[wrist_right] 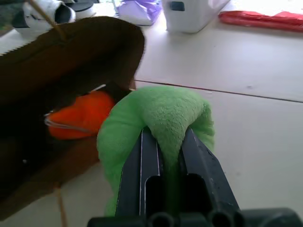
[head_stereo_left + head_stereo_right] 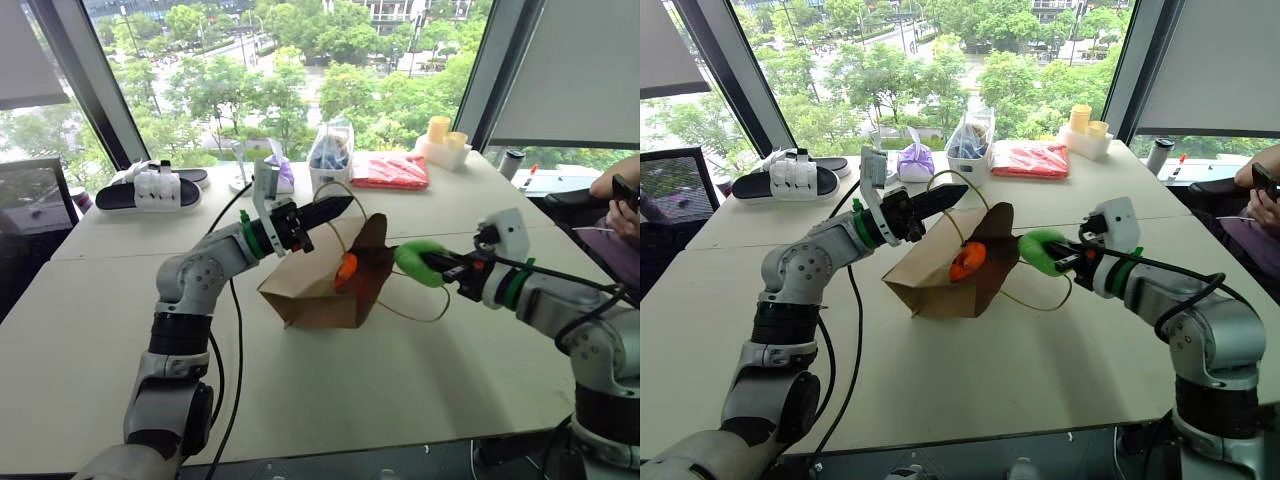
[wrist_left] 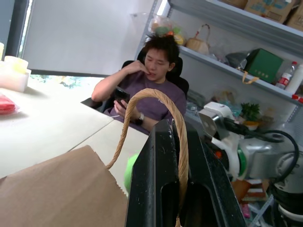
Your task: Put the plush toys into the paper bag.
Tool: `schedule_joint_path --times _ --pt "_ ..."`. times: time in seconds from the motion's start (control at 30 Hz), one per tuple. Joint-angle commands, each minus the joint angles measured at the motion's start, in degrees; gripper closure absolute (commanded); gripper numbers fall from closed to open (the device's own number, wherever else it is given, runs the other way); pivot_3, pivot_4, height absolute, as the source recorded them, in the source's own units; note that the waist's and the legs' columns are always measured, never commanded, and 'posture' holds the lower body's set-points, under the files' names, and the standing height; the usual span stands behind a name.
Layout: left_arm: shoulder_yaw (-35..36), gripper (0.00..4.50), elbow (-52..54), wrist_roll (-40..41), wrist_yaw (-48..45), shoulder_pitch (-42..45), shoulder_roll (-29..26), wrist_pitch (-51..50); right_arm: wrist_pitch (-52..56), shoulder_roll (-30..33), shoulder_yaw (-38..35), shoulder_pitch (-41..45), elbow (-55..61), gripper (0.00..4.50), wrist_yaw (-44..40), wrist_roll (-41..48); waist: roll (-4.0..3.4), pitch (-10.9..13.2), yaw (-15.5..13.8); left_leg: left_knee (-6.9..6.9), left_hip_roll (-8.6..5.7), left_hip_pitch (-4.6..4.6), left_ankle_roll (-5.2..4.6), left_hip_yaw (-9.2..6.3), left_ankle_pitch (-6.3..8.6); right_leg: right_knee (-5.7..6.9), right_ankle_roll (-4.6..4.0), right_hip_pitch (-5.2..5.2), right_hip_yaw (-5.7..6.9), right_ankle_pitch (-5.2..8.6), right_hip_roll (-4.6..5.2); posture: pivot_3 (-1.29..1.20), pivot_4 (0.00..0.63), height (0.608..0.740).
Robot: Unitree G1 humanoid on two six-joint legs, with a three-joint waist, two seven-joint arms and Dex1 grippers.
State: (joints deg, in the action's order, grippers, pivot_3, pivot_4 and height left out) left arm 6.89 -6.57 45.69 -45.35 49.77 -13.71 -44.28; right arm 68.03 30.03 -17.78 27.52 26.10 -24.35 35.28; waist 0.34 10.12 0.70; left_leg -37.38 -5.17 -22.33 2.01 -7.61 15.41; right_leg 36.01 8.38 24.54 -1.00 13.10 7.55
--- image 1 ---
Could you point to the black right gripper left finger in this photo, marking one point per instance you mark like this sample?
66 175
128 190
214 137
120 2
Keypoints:
132 184

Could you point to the green plush toy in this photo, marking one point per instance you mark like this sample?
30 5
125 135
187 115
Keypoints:
165 111

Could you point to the brown paper bag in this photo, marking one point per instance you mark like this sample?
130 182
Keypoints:
59 82

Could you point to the purple and white bag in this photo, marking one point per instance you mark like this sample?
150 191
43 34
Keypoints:
139 10

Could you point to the white and black robot part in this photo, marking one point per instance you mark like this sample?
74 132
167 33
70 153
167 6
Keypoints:
45 14

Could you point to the white plastic container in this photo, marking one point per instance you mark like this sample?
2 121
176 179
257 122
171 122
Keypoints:
189 14

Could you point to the red flat bag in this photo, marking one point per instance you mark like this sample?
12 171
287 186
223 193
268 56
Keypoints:
260 20

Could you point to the orange plush toy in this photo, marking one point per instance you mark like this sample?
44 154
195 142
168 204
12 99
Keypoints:
80 116

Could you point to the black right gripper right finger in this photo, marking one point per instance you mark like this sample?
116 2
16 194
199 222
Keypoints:
208 175

